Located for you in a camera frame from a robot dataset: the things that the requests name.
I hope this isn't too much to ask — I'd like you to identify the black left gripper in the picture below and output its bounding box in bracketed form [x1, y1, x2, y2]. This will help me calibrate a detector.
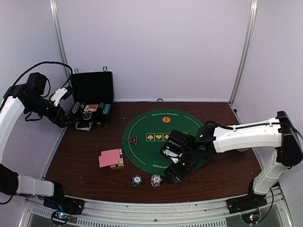
[26, 95, 76, 128]

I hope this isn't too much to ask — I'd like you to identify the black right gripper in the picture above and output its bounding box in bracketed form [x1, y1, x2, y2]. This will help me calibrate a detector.
[164, 149, 200, 185]

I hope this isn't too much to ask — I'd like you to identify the blue beige 10 chip stack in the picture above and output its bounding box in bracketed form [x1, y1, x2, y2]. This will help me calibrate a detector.
[150, 175, 162, 187]

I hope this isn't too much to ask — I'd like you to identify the red triangle marker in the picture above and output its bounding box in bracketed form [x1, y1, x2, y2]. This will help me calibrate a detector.
[126, 135, 138, 146]

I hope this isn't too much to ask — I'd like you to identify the orange big blind button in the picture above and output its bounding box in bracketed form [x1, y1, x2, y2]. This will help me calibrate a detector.
[162, 116, 171, 123]

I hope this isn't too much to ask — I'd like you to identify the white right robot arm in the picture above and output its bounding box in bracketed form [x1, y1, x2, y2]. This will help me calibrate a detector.
[160, 111, 303, 209]

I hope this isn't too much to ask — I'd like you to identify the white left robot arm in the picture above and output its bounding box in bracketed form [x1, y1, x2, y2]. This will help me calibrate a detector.
[0, 61, 73, 210]

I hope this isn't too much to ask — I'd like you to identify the blue beige chip stack in case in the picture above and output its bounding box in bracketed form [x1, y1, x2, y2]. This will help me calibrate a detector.
[71, 102, 80, 114]

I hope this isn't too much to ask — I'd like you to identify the clear acrylic dealer button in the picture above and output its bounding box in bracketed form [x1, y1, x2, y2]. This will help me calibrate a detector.
[82, 113, 91, 121]

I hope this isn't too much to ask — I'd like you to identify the boxed playing card deck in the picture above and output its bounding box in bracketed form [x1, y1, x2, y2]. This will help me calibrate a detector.
[83, 104, 98, 113]

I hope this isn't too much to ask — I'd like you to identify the blue green 50 chip stack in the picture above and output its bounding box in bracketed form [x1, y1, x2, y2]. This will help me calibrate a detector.
[132, 175, 143, 187]

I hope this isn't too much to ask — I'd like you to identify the black poker chip case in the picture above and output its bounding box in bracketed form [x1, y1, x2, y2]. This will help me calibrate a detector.
[71, 66, 114, 131]

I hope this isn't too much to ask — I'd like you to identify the dark blue green chip stack in case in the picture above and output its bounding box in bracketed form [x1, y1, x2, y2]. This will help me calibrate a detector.
[98, 103, 105, 111]

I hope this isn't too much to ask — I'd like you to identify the green round poker mat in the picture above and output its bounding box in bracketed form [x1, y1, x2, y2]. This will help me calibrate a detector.
[122, 109, 204, 177]

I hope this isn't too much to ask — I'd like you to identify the teal blue chip stack in case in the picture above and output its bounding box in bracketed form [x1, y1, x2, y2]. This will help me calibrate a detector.
[102, 104, 111, 115]

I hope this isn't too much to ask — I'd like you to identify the open card deck box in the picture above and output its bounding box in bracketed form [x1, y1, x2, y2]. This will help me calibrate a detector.
[110, 149, 125, 169]

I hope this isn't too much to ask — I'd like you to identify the pink playing cards pile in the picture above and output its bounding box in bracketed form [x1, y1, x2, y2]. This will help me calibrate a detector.
[98, 149, 120, 168]

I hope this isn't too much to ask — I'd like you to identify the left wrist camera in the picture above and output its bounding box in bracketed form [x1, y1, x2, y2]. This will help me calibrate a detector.
[50, 86, 73, 106]

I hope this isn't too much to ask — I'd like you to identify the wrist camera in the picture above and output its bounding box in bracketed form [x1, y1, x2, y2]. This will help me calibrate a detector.
[50, 86, 73, 106]
[160, 130, 188, 159]

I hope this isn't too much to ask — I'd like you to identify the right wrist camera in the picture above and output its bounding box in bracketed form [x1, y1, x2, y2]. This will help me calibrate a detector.
[160, 130, 188, 159]

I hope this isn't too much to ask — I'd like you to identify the aluminium front rail base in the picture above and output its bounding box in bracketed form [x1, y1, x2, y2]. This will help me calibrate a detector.
[17, 186, 295, 227]

